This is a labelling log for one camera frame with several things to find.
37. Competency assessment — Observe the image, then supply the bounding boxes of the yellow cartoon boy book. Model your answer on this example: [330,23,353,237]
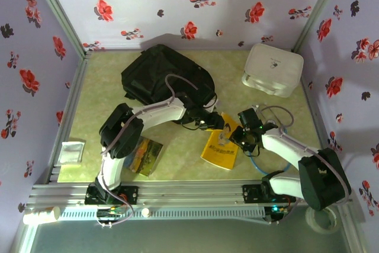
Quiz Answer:
[200,112,241,171]

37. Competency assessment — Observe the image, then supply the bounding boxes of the Animal Farm book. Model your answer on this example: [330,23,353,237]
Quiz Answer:
[123,136,164,177]

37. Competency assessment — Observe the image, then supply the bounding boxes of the black backpack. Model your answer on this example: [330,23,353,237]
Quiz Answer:
[120,44,217,125]

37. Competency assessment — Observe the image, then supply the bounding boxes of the right circuit board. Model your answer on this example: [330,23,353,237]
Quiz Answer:
[271,205,290,216]

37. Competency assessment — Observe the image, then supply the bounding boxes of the circuit board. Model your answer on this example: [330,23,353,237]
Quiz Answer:
[97,208,127,220]
[271,205,290,216]

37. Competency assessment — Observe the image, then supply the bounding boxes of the white zipper pouch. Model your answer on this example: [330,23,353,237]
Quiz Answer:
[241,43,305,98]

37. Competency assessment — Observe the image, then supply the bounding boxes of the clear tape roll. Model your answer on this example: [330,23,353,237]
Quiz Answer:
[304,205,341,235]

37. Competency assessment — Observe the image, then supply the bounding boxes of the left circuit board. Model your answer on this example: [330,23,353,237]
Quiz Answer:
[97,208,127,220]

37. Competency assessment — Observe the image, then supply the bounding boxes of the white foil packet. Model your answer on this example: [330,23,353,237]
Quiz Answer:
[60,139,86,164]

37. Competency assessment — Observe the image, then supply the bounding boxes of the blue tube ring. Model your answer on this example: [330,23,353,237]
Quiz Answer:
[248,128,293,177]

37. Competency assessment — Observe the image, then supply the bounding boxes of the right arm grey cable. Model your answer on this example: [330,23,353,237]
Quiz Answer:
[259,105,353,226]

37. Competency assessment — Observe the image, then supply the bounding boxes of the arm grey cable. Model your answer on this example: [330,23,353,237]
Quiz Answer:
[259,105,353,226]
[96,73,199,229]

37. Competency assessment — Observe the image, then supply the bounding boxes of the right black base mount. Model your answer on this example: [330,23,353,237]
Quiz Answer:
[242,184,296,205]

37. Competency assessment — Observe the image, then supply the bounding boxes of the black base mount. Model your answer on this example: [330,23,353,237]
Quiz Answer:
[242,184,296,205]
[85,183,139,206]

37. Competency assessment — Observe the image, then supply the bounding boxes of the left arm grey cable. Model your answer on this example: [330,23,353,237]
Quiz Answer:
[96,73,199,229]

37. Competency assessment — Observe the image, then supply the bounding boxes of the aluminium side rail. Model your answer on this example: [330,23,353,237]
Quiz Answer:
[47,53,89,182]
[301,78,347,181]

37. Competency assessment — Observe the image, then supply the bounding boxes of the aluminium frame rail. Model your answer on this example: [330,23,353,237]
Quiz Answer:
[26,179,355,207]

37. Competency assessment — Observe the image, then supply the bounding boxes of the white slotted cable duct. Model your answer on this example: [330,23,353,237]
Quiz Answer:
[59,207,266,222]

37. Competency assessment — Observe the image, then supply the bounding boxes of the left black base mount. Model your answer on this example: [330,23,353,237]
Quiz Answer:
[85,183,139,206]

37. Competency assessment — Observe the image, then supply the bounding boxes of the aluminium corner post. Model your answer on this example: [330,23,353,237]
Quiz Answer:
[291,0,347,54]
[26,0,92,58]

